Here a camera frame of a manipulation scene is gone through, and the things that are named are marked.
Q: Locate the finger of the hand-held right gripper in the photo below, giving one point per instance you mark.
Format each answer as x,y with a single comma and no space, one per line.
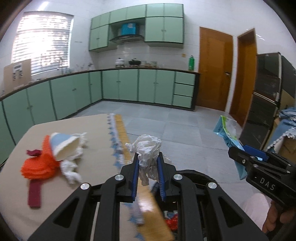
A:
254,153
240,157

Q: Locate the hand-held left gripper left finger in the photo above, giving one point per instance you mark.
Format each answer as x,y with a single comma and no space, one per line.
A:
135,176

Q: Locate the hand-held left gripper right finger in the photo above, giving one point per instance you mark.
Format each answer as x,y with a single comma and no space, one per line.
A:
161,176

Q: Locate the white tissue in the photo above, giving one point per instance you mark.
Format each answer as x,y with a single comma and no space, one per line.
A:
148,148
69,172
82,139

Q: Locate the trash bin with black bag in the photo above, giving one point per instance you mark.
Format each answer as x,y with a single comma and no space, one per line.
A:
196,176

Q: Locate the blue and white paper cup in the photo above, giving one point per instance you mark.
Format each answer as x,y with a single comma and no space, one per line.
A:
64,146

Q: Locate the maroon cloth strip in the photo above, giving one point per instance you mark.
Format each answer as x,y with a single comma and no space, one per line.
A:
34,194

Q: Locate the person's right hand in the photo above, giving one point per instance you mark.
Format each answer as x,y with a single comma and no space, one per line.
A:
272,217

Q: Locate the person's light clothing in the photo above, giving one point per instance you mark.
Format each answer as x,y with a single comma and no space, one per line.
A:
253,208

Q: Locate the large cardboard box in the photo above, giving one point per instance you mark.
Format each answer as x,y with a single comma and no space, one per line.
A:
289,146

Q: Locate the blue scalloped cloth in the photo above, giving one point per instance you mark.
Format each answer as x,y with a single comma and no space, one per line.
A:
286,132

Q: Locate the patterned grey under cloth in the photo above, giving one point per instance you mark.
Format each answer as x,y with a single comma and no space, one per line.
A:
138,215

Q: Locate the wooden table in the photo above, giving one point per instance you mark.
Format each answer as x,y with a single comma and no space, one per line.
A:
150,222

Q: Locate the black refrigerator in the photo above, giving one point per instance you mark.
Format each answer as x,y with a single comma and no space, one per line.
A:
263,92

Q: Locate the plain wooden door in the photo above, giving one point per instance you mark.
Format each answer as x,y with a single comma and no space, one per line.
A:
245,81

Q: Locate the green lower kitchen cabinets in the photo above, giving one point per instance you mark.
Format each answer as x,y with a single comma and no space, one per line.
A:
138,85

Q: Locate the green bottle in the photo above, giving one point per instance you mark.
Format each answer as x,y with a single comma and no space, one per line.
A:
191,63

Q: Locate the black wok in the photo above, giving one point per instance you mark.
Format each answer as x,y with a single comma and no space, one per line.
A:
134,62

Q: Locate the white cooking pot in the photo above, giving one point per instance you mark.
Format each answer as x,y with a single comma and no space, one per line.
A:
119,62

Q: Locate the glass range hood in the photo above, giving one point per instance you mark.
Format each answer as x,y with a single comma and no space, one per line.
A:
126,38

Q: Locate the brown cardboard box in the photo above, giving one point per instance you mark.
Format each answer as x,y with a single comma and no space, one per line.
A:
9,76

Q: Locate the white window blind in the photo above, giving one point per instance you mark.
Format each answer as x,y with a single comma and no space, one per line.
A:
41,41

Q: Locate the green upper wall cabinets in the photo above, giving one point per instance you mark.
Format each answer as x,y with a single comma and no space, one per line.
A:
161,27

